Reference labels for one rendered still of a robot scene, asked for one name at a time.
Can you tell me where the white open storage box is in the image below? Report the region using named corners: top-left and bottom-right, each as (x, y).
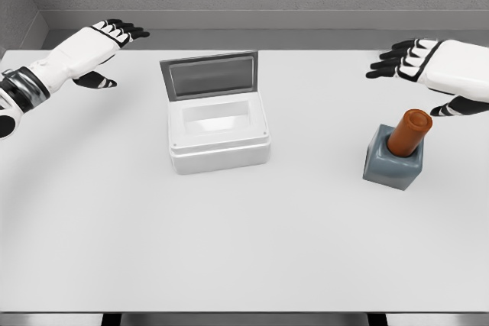
top-left (167, 89), bottom-right (273, 176)

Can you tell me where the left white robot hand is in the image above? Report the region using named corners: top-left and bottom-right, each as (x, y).
top-left (53, 18), bottom-right (151, 90)

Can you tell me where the grey hinged box lid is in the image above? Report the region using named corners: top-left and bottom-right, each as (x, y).
top-left (159, 50), bottom-right (260, 105)

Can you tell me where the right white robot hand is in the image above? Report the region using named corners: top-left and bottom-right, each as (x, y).
top-left (365, 37), bottom-right (489, 118)

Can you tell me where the grey bottle with brown cap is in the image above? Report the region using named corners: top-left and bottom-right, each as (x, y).
top-left (361, 108), bottom-right (434, 192)

